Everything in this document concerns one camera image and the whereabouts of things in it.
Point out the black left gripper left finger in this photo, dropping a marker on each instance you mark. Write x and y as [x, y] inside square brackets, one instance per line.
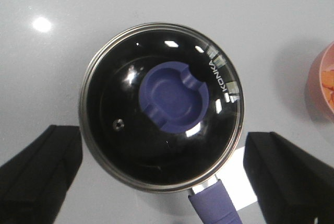
[34, 183]

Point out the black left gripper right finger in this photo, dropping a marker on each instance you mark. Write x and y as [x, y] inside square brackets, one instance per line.
[291, 185]

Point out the pink bowl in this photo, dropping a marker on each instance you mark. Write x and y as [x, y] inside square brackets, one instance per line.
[320, 82]

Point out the orange ham slices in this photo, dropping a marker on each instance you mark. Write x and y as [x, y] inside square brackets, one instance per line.
[327, 82]

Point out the glass pot lid purple knob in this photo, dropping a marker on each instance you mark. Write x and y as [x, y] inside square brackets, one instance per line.
[161, 106]

